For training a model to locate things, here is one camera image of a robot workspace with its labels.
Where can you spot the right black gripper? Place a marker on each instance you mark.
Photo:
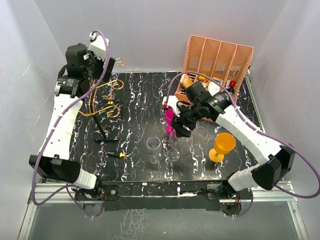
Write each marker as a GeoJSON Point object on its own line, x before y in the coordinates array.
{"type": "Point", "coordinates": [181, 131]}

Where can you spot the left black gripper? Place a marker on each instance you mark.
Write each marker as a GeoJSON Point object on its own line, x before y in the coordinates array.
{"type": "Point", "coordinates": [100, 63]}

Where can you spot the clear wine glass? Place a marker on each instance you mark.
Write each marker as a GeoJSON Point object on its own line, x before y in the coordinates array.
{"type": "Point", "coordinates": [154, 148]}
{"type": "Point", "coordinates": [174, 145]}
{"type": "Point", "coordinates": [200, 136]}

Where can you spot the gold wire wine glass rack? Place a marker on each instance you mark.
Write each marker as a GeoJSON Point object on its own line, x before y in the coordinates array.
{"type": "Point", "coordinates": [104, 108]}

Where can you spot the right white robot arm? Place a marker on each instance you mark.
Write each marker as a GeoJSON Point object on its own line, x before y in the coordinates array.
{"type": "Point", "coordinates": [274, 159]}

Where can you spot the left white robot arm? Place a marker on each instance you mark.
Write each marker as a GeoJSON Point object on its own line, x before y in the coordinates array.
{"type": "Point", "coordinates": [83, 64]}

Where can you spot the pink plastic wine glass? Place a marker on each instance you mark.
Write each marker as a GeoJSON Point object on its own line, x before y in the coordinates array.
{"type": "Point", "coordinates": [169, 116]}

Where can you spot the orange plastic wine glass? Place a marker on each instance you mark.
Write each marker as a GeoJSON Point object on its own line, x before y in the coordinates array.
{"type": "Point", "coordinates": [224, 144]}

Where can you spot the black yellow screwdriver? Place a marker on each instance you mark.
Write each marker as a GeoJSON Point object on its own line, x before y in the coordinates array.
{"type": "Point", "coordinates": [115, 154]}

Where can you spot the red capped bottle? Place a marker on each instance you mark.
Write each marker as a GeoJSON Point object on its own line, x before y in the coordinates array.
{"type": "Point", "coordinates": [232, 85]}

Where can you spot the peach desk organizer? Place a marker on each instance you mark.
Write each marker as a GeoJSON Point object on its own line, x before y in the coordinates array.
{"type": "Point", "coordinates": [220, 60]}

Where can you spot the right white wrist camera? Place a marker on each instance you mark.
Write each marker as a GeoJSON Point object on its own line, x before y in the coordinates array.
{"type": "Point", "coordinates": [173, 103]}

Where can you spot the aluminium frame rail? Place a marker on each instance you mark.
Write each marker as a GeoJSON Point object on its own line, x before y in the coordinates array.
{"type": "Point", "coordinates": [165, 211]}

